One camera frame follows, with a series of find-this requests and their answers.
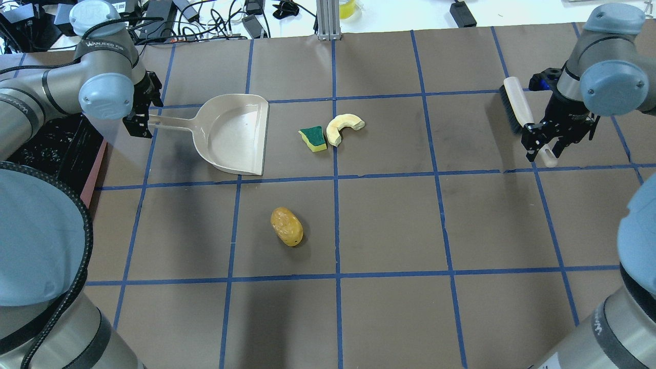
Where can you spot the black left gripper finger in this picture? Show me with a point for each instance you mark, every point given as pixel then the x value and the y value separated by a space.
pixel 150 124
pixel 135 125

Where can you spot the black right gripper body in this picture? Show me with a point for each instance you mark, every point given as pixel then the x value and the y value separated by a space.
pixel 565 116

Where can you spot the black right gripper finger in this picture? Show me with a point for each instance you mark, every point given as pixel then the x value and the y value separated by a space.
pixel 532 141
pixel 563 142

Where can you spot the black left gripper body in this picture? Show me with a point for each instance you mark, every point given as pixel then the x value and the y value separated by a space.
pixel 140 103

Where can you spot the beige hand brush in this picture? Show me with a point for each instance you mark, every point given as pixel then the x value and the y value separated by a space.
pixel 519 114

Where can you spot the beige plastic dustpan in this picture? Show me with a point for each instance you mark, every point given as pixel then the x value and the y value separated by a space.
pixel 229 132

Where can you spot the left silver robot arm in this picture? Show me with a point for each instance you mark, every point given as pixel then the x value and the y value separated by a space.
pixel 47 236

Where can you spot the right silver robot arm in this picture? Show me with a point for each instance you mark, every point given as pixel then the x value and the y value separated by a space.
pixel 606 76

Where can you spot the black lined trash bin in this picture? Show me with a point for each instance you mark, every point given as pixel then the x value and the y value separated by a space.
pixel 69 148

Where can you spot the black power adapter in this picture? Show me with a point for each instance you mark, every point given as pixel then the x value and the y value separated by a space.
pixel 462 15

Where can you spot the yellow potato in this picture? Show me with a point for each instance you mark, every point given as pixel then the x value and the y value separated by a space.
pixel 287 226

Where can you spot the green yellow sponge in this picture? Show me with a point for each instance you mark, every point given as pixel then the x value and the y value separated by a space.
pixel 313 138

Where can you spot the pale yellow squash slice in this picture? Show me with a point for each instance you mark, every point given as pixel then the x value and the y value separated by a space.
pixel 333 130

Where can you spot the yellow tape roll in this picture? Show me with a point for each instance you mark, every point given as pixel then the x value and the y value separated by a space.
pixel 348 9

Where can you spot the aluminium frame post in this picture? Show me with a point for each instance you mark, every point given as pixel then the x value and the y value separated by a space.
pixel 328 20

